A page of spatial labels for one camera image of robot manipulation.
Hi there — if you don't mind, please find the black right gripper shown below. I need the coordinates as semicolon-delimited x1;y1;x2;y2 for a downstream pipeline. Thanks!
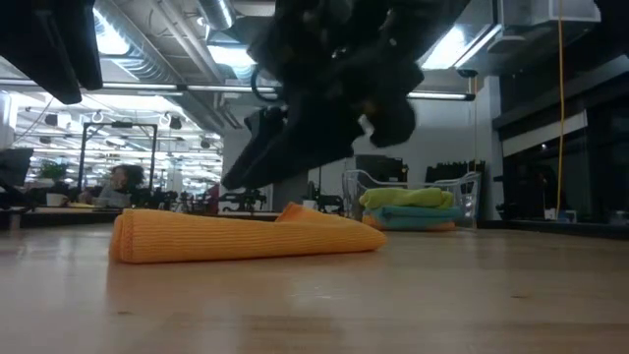
220;0;473;192

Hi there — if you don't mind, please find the orange microfiber towel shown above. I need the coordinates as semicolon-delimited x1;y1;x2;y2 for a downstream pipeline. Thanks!
108;202;388;266
362;214;458;233

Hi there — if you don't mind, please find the green microfiber towel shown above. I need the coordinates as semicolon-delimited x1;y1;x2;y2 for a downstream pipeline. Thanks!
358;187;456;210

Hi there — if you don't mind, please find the blue microfiber towel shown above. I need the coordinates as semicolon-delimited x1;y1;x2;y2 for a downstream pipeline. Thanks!
363;205;464;231

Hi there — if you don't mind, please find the long light bar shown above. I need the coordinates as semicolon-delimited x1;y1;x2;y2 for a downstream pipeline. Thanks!
0;77;477;102

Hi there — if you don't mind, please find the black monitor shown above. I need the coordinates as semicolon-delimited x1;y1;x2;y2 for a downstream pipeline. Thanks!
0;147;34;189

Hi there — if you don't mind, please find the potted green plant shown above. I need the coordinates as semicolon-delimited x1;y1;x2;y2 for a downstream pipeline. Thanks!
37;159;70;208

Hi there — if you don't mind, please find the person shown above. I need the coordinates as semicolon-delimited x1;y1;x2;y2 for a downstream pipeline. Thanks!
78;163;147;208

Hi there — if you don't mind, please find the clear plastic bin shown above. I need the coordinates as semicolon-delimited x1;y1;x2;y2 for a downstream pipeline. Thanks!
341;169;484;231

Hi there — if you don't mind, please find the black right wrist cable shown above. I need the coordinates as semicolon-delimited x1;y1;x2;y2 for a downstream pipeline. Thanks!
249;63;286;105

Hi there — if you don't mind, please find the black gantry frame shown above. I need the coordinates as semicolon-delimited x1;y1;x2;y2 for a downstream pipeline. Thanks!
77;121;159;198

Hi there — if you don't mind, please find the silver ceiling duct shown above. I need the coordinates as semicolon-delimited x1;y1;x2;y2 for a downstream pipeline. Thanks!
196;0;238;31

